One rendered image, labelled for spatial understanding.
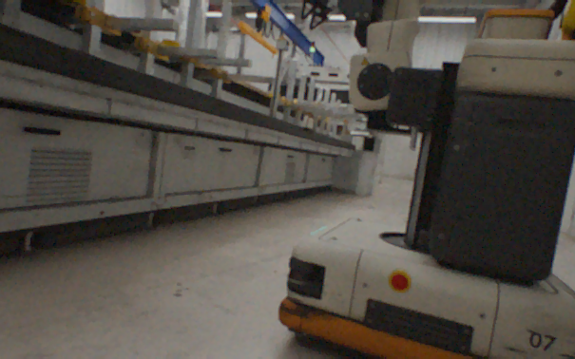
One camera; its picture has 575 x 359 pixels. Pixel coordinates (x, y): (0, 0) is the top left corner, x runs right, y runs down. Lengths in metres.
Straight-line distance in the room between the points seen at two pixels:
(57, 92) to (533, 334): 1.36
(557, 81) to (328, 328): 0.74
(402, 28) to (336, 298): 0.74
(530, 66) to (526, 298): 0.49
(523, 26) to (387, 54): 0.33
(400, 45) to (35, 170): 1.28
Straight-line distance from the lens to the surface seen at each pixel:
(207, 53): 1.48
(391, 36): 1.17
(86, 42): 1.41
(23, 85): 1.29
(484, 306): 0.96
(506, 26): 1.18
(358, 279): 0.96
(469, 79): 0.97
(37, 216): 1.62
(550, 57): 1.00
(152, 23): 1.31
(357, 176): 5.55
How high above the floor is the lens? 0.50
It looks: 4 degrees down
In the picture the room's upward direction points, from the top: 8 degrees clockwise
